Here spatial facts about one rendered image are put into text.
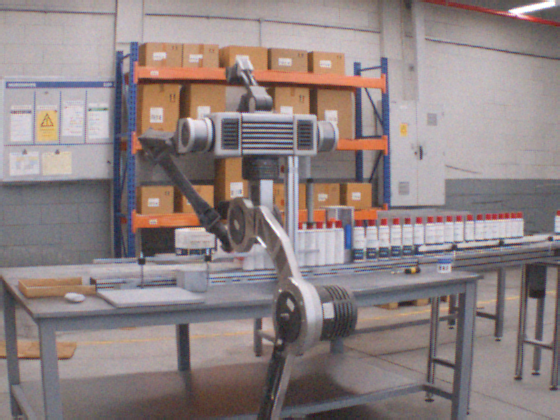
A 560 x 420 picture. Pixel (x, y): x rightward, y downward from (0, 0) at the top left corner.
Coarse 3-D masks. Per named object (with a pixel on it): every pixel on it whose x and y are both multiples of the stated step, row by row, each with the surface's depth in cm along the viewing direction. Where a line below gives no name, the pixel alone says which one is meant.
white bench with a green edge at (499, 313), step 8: (464, 248) 549; (504, 272) 569; (504, 280) 569; (504, 288) 570; (504, 296) 570; (496, 304) 573; (480, 312) 592; (496, 312) 572; (256, 320) 547; (416, 320) 573; (424, 320) 575; (440, 320) 582; (448, 320) 629; (496, 320) 572; (256, 328) 547; (360, 328) 550; (368, 328) 553; (376, 328) 556; (384, 328) 559; (392, 328) 562; (400, 328) 565; (496, 328) 572; (256, 336) 547; (264, 336) 537; (272, 336) 527; (496, 336) 572; (256, 344) 548; (256, 352) 548
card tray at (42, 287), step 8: (24, 280) 316; (32, 280) 317; (40, 280) 319; (48, 280) 321; (56, 280) 323; (64, 280) 324; (72, 280) 326; (80, 280) 328; (24, 288) 297; (32, 288) 293; (40, 288) 294; (48, 288) 296; (56, 288) 298; (64, 288) 299; (72, 288) 301; (80, 288) 303; (88, 288) 304; (32, 296) 293; (40, 296) 294; (48, 296) 296; (64, 296) 299
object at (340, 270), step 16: (240, 272) 345; (256, 272) 348; (272, 272) 351; (304, 272) 359; (320, 272) 363; (336, 272) 367; (352, 272) 371; (368, 272) 375; (96, 288) 313; (112, 288) 317; (128, 288) 320; (144, 288) 324
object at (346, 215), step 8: (336, 216) 381; (344, 216) 388; (352, 216) 382; (344, 224) 389; (352, 224) 382; (344, 232) 389; (352, 232) 383; (344, 240) 389; (352, 240) 383; (352, 248) 382; (344, 256) 378; (352, 256) 380
